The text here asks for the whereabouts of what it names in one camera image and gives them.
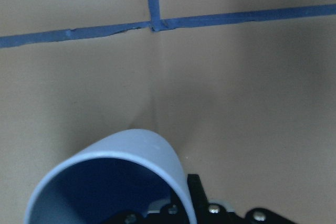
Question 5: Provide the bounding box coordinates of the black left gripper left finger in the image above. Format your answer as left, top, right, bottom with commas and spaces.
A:
100, 188, 189, 223

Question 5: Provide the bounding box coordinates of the blue cup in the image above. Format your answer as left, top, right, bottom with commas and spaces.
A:
24, 129, 196, 223

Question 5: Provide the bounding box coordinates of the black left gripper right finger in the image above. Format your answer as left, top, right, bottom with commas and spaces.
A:
187, 174, 294, 224

